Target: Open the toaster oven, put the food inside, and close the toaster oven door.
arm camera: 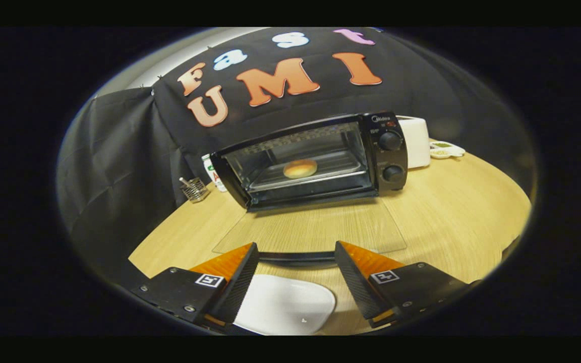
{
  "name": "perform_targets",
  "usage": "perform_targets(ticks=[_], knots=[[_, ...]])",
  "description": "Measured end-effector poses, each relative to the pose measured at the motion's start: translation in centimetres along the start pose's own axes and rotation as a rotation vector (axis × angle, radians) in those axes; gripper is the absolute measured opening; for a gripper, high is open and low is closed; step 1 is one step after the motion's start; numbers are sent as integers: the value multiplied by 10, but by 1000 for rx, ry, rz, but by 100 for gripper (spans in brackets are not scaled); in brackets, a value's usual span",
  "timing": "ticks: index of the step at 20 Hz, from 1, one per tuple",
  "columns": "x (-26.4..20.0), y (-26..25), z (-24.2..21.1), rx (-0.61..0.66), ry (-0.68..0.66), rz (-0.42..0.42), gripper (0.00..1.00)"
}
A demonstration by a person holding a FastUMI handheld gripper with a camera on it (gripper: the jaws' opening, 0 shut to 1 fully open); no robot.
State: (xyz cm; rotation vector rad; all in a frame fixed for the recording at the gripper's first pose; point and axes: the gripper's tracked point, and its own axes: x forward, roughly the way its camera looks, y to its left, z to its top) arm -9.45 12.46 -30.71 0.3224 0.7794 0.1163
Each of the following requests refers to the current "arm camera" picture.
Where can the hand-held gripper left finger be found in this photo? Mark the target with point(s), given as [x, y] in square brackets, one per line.
[240, 282]

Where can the white bread toaster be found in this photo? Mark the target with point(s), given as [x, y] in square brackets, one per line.
[416, 143]

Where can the white plate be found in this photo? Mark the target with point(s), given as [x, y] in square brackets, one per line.
[285, 302]

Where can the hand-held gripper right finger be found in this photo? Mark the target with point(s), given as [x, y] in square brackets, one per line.
[358, 287]

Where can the thin metal stick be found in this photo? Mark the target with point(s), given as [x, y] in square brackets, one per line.
[183, 181]

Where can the round bread bun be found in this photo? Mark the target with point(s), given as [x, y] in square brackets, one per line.
[300, 169]

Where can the white bottle green label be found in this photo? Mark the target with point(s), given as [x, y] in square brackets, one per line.
[213, 174]

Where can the black toaster oven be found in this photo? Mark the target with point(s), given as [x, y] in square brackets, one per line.
[391, 154]

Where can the black backdrop cloth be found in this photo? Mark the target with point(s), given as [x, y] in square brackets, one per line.
[119, 151]

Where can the small white dish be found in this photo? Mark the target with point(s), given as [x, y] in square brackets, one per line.
[444, 150]

